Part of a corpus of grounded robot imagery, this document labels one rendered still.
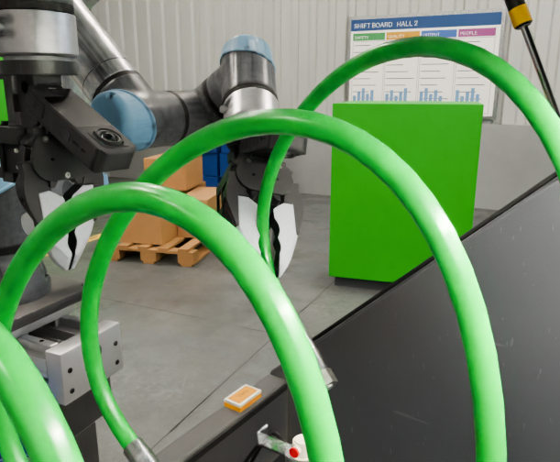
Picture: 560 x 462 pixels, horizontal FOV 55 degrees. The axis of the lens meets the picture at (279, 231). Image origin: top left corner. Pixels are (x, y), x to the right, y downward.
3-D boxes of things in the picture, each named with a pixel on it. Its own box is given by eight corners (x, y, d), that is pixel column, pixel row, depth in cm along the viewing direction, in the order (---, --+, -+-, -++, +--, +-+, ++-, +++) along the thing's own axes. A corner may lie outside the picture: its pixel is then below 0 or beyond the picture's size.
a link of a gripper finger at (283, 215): (285, 294, 64) (273, 226, 68) (306, 272, 59) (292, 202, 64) (261, 294, 63) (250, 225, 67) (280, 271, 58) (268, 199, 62)
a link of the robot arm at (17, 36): (91, 16, 53) (11, 5, 47) (95, 64, 54) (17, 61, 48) (47, 21, 57) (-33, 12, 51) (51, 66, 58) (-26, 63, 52)
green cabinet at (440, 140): (463, 263, 446) (477, 101, 413) (466, 301, 366) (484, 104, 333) (349, 253, 473) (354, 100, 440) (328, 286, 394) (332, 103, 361)
